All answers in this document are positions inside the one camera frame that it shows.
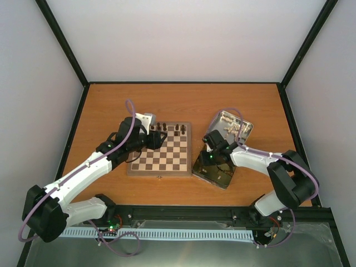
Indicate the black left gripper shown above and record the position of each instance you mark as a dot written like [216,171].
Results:
[156,143]

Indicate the wooden folding chess board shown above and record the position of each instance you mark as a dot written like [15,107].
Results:
[172,159]

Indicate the pile of dark chess pieces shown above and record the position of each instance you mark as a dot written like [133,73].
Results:
[215,172]

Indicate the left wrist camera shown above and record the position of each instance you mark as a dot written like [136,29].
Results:
[147,120]

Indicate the black frame post left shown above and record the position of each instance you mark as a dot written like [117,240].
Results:
[46,11]

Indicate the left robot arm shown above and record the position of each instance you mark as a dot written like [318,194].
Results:
[49,210]

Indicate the pile of white chess pieces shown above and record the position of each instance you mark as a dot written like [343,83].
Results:
[234,126]

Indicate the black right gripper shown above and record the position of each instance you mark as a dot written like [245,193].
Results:
[204,161]

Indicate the small green circuit board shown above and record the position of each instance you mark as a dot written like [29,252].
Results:
[113,226]

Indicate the gold tin tray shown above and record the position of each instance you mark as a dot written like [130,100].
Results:
[223,183]

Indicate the silver tin tray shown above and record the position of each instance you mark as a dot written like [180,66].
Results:
[218,124]

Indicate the black frame post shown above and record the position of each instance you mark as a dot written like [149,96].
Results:
[318,24]
[46,11]

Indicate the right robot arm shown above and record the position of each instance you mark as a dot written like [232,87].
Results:
[292,180]

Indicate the black frame post right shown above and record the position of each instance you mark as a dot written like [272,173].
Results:
[318,24]

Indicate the light blue cable duct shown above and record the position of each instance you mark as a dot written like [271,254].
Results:
[179,234]

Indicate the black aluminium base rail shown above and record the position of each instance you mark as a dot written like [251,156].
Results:
[236,216]

